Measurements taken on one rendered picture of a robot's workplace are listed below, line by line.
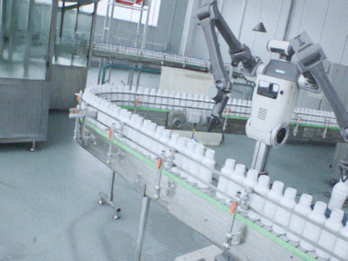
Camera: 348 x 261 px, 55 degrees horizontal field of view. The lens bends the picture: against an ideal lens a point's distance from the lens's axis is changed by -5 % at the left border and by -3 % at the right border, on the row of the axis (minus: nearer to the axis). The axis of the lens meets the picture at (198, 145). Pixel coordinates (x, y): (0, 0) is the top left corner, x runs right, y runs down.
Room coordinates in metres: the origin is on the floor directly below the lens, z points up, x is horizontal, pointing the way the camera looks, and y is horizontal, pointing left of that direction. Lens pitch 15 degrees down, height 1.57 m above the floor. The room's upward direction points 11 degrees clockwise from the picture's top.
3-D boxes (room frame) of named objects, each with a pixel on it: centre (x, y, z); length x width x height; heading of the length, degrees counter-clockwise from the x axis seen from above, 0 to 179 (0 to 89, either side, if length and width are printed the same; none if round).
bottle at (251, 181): (1.26, -0.22, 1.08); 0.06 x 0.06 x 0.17
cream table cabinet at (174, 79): (5.99, 0.26, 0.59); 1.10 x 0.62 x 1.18; 118
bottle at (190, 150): (1.51, 0.03, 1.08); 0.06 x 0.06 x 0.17
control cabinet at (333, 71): (8.00, -2.75, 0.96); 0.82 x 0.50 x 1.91; 118
